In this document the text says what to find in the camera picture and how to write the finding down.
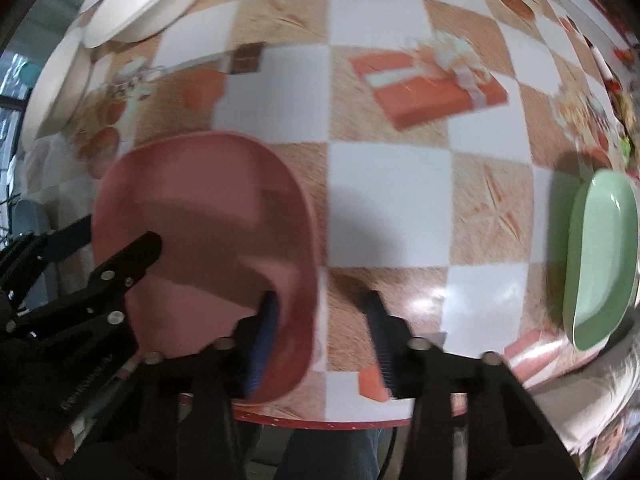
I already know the pink square plate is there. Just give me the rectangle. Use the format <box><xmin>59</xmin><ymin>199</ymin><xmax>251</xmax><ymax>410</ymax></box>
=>
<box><xmin>92</xmin><ymin>131</ymin><xmax>318</xmax><ymax>404</ymax></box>

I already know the green rectangular plate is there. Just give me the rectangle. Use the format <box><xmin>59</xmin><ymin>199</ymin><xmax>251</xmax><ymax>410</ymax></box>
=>
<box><xmin>562</xmin><ymin>169</ymin><xmax>639</xmax><ymax>351</ymax></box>

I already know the person in red top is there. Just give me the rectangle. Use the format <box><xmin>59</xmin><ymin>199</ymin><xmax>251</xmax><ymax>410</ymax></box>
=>
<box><xmin>274</xmin><ymin>428</ymin><xmax>397</xmax><ymax>480</ymax></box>

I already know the checkered patterned tablecloth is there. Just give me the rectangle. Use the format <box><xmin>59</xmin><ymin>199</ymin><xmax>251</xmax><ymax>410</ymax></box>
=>
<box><xmin>9</xmin><ymin>0</ymin><xmax>625</xmax><ymax>429</ymax></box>

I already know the red snack tray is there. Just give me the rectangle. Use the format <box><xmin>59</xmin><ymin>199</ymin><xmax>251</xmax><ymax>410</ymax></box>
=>
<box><xmin>563</xmin><ymin>0</ymin><xmax>639</xmax><ymax>177</ymax></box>

